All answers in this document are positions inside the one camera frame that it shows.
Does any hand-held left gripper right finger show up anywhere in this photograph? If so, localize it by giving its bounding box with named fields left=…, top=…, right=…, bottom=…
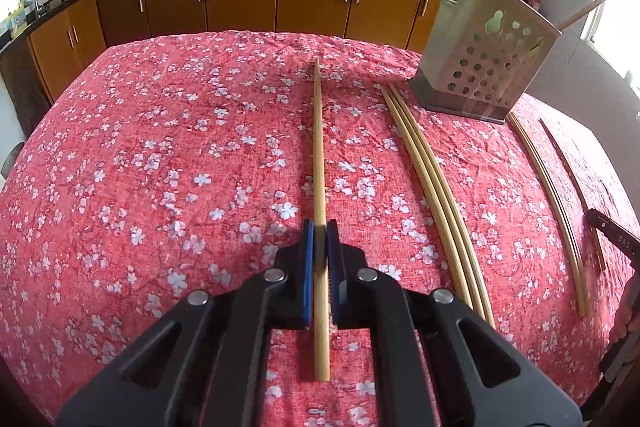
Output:
left=326, top=220, right=585, bottom=427

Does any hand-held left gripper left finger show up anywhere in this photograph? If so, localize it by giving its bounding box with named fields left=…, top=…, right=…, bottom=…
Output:
left=54, top=220, right=316, bottom=427

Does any wooden chopstick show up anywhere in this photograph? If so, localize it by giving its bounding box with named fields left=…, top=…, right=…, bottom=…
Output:
left=510, top=112, right=590, bottom=318
left=390, top=83, right=497, bottom=330
left=380, top=86, right=476, bottom=310
left=385, top=84, right=486, bottom=320
left=310, top=57, right=332, bottom=383
left=506, top=114, right=585, bottom=319
left=556, top=0, right=621, bottom=32
left=538, top=119, right=607, bottom=273

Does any perforated metal chopstick holder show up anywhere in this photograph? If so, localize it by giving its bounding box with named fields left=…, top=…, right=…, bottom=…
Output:
left=410, top=0, right=563, bottom=125

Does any person's right hand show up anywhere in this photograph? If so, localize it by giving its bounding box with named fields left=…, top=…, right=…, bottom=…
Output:
left=611, top=276, right=640, bottom=350

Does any red floral tablecloth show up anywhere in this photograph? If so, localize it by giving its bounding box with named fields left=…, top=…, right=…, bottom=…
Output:
left=0, top=29, right=640, bottom=427

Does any large side window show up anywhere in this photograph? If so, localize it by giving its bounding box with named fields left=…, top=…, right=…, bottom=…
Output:
left=582, top=0, right=640, bottom=100

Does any yellow dish soap bottle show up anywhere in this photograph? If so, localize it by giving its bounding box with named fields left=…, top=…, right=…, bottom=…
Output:
left=2, top=4, right=29, bottom=38

